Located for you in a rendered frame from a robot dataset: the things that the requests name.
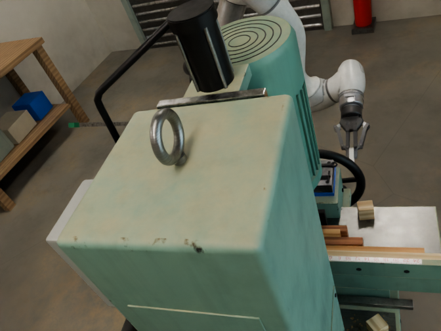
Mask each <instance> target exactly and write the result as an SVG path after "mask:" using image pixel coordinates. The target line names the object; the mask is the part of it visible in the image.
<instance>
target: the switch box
mask: <svg viewBox="0 0 441 331"><path fill-rule="evenodd" d="M93 180H94V179H91V180H84V181H83V182H82V183H81V185H80V186H79V188H78V190H77V191H76V193H75V194H74V196H73V198H72V199H71V200H70V202H69V204H68V205H67V207H66V209H65V210H64V211H63V213H62V215H61V216H60V218H59V219H58V221H57V222H56V224H55V226H54V227H53V228H52V231H51V232H50V233H49V235H48V237H47V238H46V241H47V243H48V244H49V245H50V246H51V247H52V248H53V249H54V250H55V251H56V252H57V253H58V254H59V255H60V257H61V258H62V259H63V260H64V261H65V262H66V263H67V264H68V265H69V266H70V267H71V268H72V269H73V270H74V271H75V272H76V273H77V274H78V275H79V276H80V277H81V278H82V279H83V280H84V281H85V282H86V283H87V284H88V285H89V286H90V287H91V288H92V289H93V290H94V291H95V292H96V293H97V295H98V296H99V297H100V298H101V299H102V300H103V301H104V302H105V303H106V304H107V305H108V306H112V307H115V306H114V305H113V304H112V303H111V302H110V301H109V300H108V299H107V297H106V296H105V295H104V294H103V293H102V292H101V291H100V290H99V289H98V288H97V287H96V286H95V285H94V284H93V283H92V282H91V281H90V280H89V279H88V278H87V277H86V276H85V275H84V274H83V272H82V271H81V270H80V269H79V268H78V267H77V266H76V265H75V264H74V263H73V262H72V261H71V259H70V258H69V257H68V256H67V255H66V254H65V253H64V252H63V251H62V250H61V249H60V248H59V247H58V244H57V239H58V236H59V235H60V233H61V232H62V230H63V228H64V227H65V225H66V223H67V222H68V220H69V218H70V217H71V216H72V213H73V212H74V210H75V209H76V207H77V205H78V204H79V203H80V201H81V199H82V197H83V196H84V194H85V193H86V191H87V189H88V188H89V186H90V185H91V183H92V181H93Z"/></svg>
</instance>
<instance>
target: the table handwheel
mask: <svg viewBox="0 0 441 331"><path fill-rule="evenodd" d="M318 151H319V155H320V158H322V159H327V160H334V162H337V163H339V164H341V165H343V166H345V167H346V168H347V169H349V170H350V171H351V172H352V174H353V175H354V177H348V178H342V182H343V183H354V182H356V189H355V191H354V192H353V194H352V195H351V206H353V205H354V204H355V203H357V201H359V199H361V197H362V195H363V193H364V191H365V188H366V180H365V177H364V174H363V172H362V170H361V169H360V167H359V166H358V165H357V164H356V163H355V162H354V161H352V160H351V159H350V158H348V157H346V156H344V155H342V154H340V153H337V152H334V151H330V150H323V149H318Z"/></svg>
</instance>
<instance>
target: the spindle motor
mask: <svg viewBox="0 0 441 331"><path fill-rule="evenodd" d="M220 28H221V32H222V35H223V38H224V41H225V43H226V48H227V50H228V54H229V56H230V60H231V62H232V66H237V65H242V64H249V67H250V70H251V73H252V76H251V79H250V82H249V85H248V88H247V90H249V89H259V88H266V91H267V94H268V97H271V96H276V95H289V96H291V97H292V99H293V102H294V105H295V111H296V114H297V119H298V123H299V129H300V132H301V137H302V141H303V146H304V152H305V155H306V160H307V164H308V169H309V173H310V178H311V181H312V187H313V190H314V189H315V188H316V186H317V185H318V183H319V182H320V179H321V176H322V165H321V161H320V155H319V151H318V144H317V140H316V134H315V130H314V124H313V120H312V114H311V110H310V103H309V99H308V93H307V90H306V83H305V77H304V73H303V66H302V62H301V56H300V52H299V46H298V42H297V36H296V32H295V30H294V28H293V27H292V26H291V25H290V24H289V23H288V22H287V21H286V20H284V19H283V18H280V17H277V16H254V17H249V18H244V19H241V20H237V21H234V22H231V23H229V24H226V25H224V26H221V27H220Z"/></svg>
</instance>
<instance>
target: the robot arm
mask: <svg viewBox="0 0 441 331"><path fill-rule="evenodd" d="M247 5H248V6H249V7H250V8H251V9H253V10H254V11H256V12H257V13H258V14H260V15H261V16H277V17H280V18H283V19H284V20H286V21H287V22H288V23H289V24H290V25H291V26H292V27H293V28H294V30H295V32H296V36H297V42H298V46H299V52H300V56H301V62H302V66H303V73H304V79H305V83H306V90H307V93H308V99H309V103H310V110H311V112H316V111H319V110H323V109H325V108H328V107H330V106H333V105H334V104H336V103H338V102H339V110H340V111H341V120H340V122H339V124H338V125H334V126H333V128H334V130H335V132H336V133H337V136H338V138H339V142H340V145H341V150H346V157H348V158H350V159H351V160H352V161H354V159H357V158H358V150H359V149H363V146H364V141H365V139H366V134H367V131H368V129H369V128H370V124H369V122H367V123H366V122H364V120H363V119H362V110H363V109H364V91H365V89H366V78H365V73H364V68H363V66H362V65H361V64H360V63H359V62H358V61H357V60H353V59H349V60H345V61H344V62H343V63H342V64H341V65H340V66H339V69H338V70H337V73H336V74H335V75H334V76H332V77H331V78H329V79H327V80H325V79H322V78H318V77H316V76H313V77H309V76H308V75H307V74H306V72H305V55H306V35H305V29H304V26H303V23H302V22H301V19H300V18H299V16H298V15H297V13H296V12H295V10H294V9H293V7H292V6H291V4H290V3H289V1H288V0H220V1H219V5H218V8H217V12H218V18H217V19H218V21H219V25H220V27H221V26H224V25H226V24H229V23H231V22H234V21H237V20H241V19H243V16H244V13H245V10H246V7H247ZM362 125H363V130H362V135H361V138H360V142H359V144H358V130H359V128H361V126H362ZM341 127H342V128H343V129H344V130H345V131H346V146H345V145H344V144H343V140H342V136H341V132H340V130H341ZM350 132H353V141H354V146H353V147H354V148H350Z"/></svg>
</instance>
